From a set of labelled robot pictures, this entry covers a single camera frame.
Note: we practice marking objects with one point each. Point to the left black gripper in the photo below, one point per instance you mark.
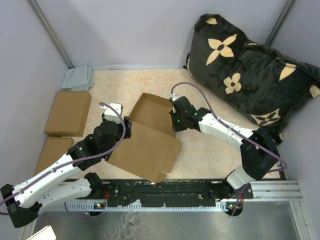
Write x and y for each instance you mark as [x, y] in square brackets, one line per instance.
[128, 124]

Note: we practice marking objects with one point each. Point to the upper folded cardboard box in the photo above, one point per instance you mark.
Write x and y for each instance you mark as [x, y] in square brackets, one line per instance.
[69, 113]

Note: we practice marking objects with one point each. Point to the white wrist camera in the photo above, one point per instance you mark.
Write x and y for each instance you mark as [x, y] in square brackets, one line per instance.
[111, 112]
[173, 97]

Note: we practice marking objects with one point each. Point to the aluminium frame rail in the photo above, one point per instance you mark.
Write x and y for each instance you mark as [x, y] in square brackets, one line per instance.
[263, 190]

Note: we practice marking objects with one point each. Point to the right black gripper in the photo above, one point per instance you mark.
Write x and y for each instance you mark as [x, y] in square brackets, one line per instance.
[175, 127]

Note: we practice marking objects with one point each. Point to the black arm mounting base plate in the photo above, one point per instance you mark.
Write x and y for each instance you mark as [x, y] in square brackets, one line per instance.
[169, 193]

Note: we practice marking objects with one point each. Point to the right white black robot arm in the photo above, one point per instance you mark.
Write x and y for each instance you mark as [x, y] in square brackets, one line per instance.
[257, 149]

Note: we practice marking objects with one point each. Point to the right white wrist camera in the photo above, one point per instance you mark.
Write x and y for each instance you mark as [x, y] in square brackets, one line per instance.
[173, 97]

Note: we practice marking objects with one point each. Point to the white object at bottom corner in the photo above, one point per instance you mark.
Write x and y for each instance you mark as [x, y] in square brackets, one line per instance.
[46, 233]

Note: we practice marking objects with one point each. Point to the black floral plush cushion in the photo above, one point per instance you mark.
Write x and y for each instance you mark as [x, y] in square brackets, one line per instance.
[262, 84]

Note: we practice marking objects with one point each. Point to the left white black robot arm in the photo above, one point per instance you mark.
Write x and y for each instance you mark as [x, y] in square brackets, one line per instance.
[26, 201]

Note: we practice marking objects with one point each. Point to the folded cardboard box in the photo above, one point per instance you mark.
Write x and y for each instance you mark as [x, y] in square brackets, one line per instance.
[53, 149]
[69, 113]

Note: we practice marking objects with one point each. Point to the lower folded cardboard box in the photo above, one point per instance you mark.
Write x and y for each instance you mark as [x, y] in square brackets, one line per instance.
[53, 149]

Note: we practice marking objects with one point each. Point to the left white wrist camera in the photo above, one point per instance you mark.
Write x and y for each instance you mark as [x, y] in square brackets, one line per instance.
[111, 112]

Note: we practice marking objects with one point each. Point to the grey folded cloth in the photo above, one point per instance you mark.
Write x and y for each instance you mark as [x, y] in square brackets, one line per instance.
[79, 79]

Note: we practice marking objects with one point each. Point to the brown cardboard box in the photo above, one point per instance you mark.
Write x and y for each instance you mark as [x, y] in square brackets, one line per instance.
[153, 148]

